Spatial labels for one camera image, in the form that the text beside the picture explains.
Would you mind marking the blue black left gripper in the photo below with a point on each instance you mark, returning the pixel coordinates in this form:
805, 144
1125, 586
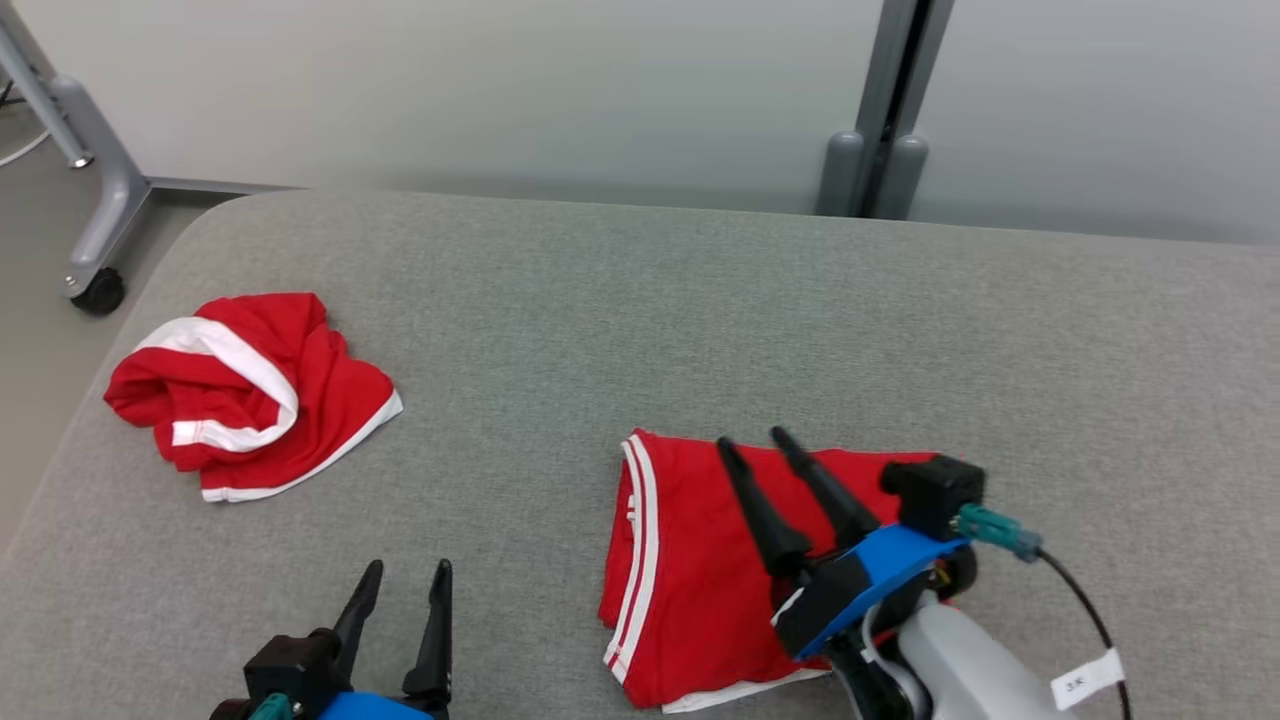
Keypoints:
375, 708

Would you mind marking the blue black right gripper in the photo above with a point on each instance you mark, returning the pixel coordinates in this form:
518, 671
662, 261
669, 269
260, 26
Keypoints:
860, 585

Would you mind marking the red shorts thin striped trim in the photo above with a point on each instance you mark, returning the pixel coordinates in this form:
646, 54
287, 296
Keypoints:
690, 560

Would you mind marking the red shorts broad white band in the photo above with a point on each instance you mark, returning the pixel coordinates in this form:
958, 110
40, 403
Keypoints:
330, 400

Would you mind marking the grey stand leg with caster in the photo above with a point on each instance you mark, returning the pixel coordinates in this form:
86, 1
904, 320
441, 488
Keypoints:
115, 190

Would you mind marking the grey slanted stand pole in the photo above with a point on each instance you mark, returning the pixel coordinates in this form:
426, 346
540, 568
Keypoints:
40, 95

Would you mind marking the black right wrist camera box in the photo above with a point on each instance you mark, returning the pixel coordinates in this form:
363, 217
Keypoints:
935, 495

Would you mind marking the teal left camera connector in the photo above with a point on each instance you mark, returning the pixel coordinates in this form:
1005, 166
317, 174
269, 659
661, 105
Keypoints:
270, 708

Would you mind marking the teal camera connector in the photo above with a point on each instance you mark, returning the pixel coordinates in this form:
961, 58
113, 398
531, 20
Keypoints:
270, 708
1000, 532

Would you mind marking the teal right camera connector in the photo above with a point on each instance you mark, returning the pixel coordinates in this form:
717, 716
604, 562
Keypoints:
1000, 532

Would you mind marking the grey partition post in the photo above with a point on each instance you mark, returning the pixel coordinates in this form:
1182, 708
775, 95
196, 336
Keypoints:
882, 80

